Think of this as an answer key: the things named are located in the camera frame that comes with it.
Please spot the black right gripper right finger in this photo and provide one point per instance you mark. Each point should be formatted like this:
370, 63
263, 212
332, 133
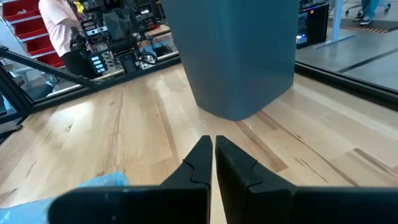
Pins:
245, 193

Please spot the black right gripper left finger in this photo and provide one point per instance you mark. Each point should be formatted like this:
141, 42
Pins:
196, 193

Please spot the grey plastic trash bin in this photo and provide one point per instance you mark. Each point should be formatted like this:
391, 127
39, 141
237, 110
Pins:
236, 56

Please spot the blue bin liner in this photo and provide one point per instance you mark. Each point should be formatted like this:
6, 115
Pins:
28, 211

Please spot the black control box with lights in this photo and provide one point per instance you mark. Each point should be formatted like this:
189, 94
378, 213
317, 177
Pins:
98, 62

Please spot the black office chair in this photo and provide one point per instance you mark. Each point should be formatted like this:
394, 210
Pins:
121, 28

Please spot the black device with coloured lights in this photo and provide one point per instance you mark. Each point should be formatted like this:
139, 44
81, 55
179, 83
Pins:
314, 25

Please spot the person's shoe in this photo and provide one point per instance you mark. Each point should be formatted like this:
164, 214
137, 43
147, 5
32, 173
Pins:
365, 21

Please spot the black mat with striped edges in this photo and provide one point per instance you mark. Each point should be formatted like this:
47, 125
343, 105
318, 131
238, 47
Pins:
373, 26

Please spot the person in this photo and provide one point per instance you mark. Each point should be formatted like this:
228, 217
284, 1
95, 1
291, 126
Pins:
59, 28

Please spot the person's leg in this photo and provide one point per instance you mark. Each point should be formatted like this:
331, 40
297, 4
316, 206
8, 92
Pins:
370, 7

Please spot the red storage rack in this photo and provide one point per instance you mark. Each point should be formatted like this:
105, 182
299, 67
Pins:
34, 28

